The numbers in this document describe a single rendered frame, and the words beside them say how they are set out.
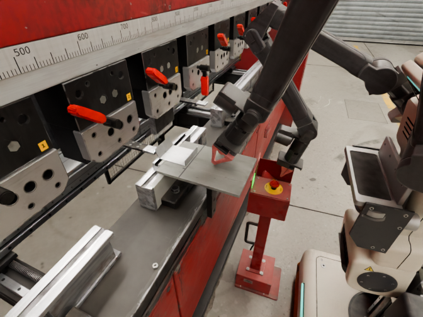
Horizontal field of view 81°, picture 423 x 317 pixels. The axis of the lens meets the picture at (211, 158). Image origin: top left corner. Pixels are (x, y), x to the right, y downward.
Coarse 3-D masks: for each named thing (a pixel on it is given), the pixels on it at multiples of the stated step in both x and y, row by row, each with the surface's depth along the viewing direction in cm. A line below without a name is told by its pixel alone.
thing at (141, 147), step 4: (128, 144) 85; (132, 144) 85; (136, 144) 85; (140, 144) 84; (144, 144) 85; (132, 148) 83; (136, 148) 83; (140, 148) 82; (144, 148) 82; (148, 148) 82; (152, 148) 82; (148, 152) 81; (152, 152) 81
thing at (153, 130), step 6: (168, 114) 74; (150, 120) 69; (156, 120) 69; (162, 120) 72; (168, 120) 75; (150, 126) 70; (156, 126) 70; (162, 126) 73; (168, 126) 78; (156, 132) 71; (162, 132) 75; (156, 138) 73
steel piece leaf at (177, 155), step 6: (168, 150) 82; (174, 150) 82; (180, 150) 82; (186, 150) 82; (192, 150) 82; (162, 156) 80; (168, 156) 80; (174, 156) 80; (180, 156) 80; (186, 156) 80; (192, 156) 78; (174, 162) 77; (180, 162) 77; (186, 162) 76
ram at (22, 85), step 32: (0, 0) 28; (32, 0) 31; (64, 0) 35; (96, 0) 40; (128, 0) 46; (160, 0) 54; (192, 0) 66; (256, 0) 118; (0, 32) 29; (32, 32) 32; (64, 32) 36; (160, 32) 57; (64, 64) 37; (96, 64) 43; (0, 96) 31
